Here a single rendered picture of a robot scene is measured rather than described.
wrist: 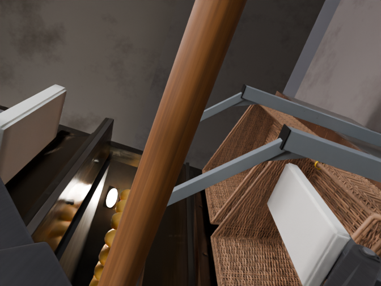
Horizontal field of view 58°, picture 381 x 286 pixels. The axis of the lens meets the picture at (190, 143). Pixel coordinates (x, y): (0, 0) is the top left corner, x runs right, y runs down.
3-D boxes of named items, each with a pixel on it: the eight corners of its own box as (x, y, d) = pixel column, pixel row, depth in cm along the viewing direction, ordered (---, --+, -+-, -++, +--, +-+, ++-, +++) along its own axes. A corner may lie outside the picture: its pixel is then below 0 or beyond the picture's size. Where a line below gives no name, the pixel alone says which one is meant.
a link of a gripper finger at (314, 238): (336, 232, 13) (353, 237, 14) (286, 161, 20) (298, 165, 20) (302, 290, 14) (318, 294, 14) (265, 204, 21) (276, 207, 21)
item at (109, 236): (81, 347, 156) (70, 344, 155) (104, 274, 201) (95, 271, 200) (118, 238, 138) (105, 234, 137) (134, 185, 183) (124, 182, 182)
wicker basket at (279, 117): (271, 245, 141) (208, 226, 137) (246, 186, 194) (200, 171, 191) (325, 138, 127) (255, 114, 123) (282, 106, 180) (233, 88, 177)
